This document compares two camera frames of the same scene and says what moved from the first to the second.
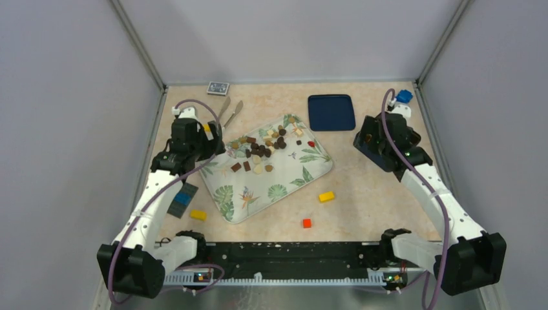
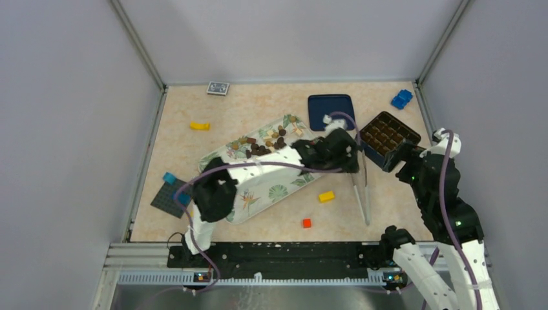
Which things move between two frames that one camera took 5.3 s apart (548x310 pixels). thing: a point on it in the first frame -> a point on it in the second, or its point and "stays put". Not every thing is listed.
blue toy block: x=404 y=96 stays put
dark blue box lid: x=331 y=112 stays put
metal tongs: x=225 y=105 -> x=360 y=179
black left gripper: x=210 y=144 -> x=349 y=162
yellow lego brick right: x=326 y=196 stays put
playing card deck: x=217 y=88 stays put
